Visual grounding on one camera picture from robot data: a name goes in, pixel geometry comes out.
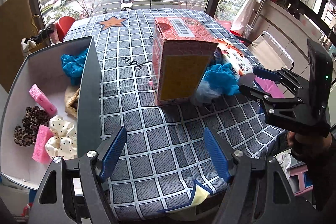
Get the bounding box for clothes on hanger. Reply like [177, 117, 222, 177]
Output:
[20, 15, 56, 58]

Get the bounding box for grey storage box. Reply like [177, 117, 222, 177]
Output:
[1, 36, 101, 190]

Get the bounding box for beige knitted item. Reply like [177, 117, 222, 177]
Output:
[64, 86, 80, 118]

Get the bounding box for checkered star tablecloth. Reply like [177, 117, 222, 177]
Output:
[66, 9, 282, 221]

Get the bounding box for pink foam block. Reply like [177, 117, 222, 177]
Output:
[32, 124, 54, 164]
[29, 84, 57, 116]

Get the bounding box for red yellow cardboard box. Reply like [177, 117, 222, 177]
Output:
[151, 17, 218, 106]

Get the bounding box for red plastic stool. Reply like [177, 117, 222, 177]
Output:
[217, 20, 237, 35]

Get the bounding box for red round chair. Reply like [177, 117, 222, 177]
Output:
[56, 16, 76, 42]

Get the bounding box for brown cardboard sheet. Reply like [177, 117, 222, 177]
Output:
[1, 0, 41, 92]

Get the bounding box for blue cloth front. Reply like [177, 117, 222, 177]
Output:
[60, 48, 88, 86]

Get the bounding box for white tissue pack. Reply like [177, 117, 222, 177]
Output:
[218, 39, 256, 85]

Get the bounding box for beige folding chair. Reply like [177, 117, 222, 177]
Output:
[235, 31, 294, 71]

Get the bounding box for blue cloth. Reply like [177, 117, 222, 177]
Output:
[191, 63, 240, 106]
[60, 48, 88, 86]

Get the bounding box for leopard print scrunchie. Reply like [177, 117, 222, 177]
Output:
[13, 106, 50, 147]

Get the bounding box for white polka dot scrunchie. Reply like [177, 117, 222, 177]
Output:
[45, 115, 77, 160]

